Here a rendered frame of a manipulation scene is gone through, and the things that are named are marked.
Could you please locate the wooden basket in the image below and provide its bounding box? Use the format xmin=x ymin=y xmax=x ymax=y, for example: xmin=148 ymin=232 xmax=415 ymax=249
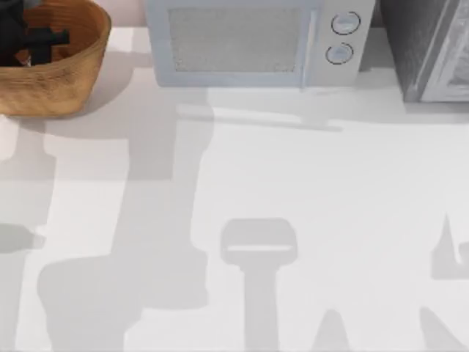
xmin=0 ymin=0 xmax=112 ymax=120

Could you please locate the microwave door with window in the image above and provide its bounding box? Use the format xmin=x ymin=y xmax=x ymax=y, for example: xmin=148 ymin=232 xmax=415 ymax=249
xmin=143 ymin=0 xmax=317 ymax=89

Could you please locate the pale microwave oven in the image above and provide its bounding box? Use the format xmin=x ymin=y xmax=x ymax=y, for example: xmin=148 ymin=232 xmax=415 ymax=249
xmin=141 ymin=0 xmax=377 ymax=91

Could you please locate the microwave knob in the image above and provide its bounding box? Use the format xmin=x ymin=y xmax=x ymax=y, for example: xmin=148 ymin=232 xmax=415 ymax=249
xmin=325 ymin=41 xmax=355 ymax=67
xmin=330 ymin=10 xmax=362 ymax=37

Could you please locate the pale grey cabinet door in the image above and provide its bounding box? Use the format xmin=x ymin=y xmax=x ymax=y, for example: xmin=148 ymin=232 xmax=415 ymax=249
xmin=417 ymin=0 xmax=469 ymax=104

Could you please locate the microwave door handle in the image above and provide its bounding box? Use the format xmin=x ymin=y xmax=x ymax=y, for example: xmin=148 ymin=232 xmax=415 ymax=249
xmin=300 ymin=8 xmax=318 ymax=91

